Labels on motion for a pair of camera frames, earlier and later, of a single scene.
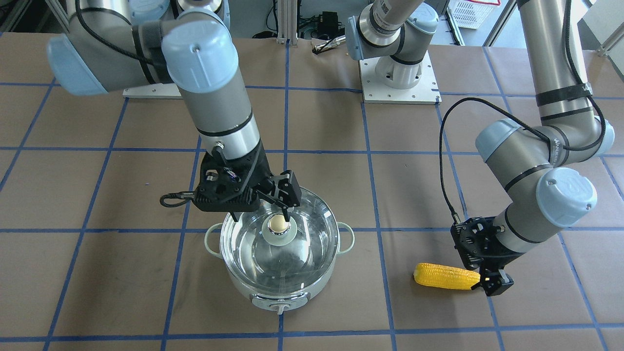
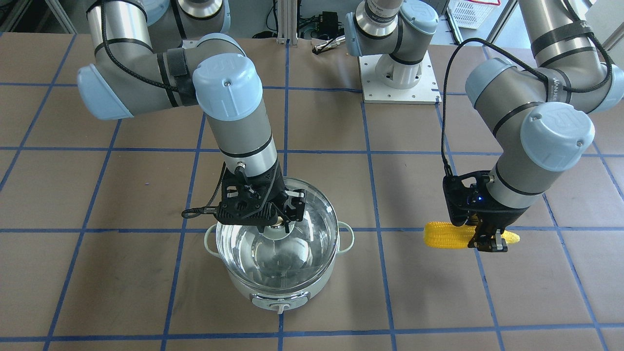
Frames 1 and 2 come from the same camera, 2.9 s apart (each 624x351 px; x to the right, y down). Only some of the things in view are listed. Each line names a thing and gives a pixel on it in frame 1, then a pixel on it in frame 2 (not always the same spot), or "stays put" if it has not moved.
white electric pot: [280, 264] stays put
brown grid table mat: [91, 260] stays put
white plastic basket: [471, 13] stays put
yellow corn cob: [445, 277] to [445, 235]
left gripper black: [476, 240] to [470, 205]
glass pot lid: [263, 251] stays put
